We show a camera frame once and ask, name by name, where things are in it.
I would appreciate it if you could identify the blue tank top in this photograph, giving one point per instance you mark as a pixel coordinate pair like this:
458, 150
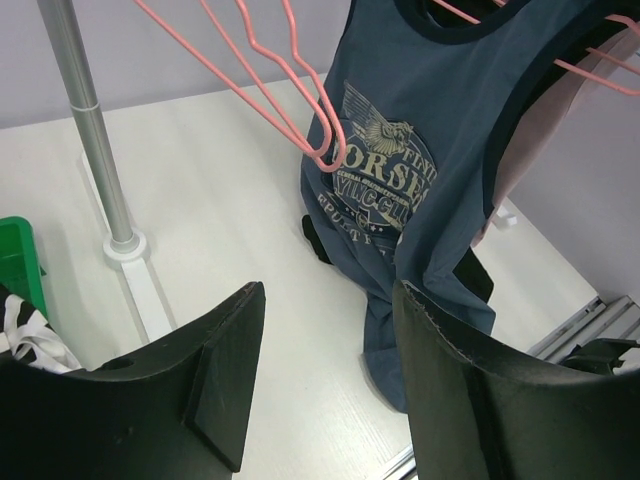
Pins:
551, 30

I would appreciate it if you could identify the black tank top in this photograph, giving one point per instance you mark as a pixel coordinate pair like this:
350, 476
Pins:
418, 100

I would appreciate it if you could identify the mauve pink tank top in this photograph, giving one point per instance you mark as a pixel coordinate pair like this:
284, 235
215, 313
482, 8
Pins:
540, 121

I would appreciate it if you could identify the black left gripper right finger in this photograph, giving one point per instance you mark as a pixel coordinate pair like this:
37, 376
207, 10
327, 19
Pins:
500, 400

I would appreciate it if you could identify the striped black white shirt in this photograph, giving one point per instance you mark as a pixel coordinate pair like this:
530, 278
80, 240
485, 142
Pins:
27, 337

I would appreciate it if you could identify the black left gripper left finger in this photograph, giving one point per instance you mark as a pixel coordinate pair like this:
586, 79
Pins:
176, 408

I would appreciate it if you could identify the pink hanger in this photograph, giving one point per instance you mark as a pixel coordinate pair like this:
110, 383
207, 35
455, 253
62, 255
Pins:
180, 44
330, 155
624, 20

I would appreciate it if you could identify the silver clothes rack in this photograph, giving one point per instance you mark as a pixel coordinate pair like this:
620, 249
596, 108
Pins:
126, 249

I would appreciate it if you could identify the green plastic bin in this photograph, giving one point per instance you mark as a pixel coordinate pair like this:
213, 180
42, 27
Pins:
21, 272

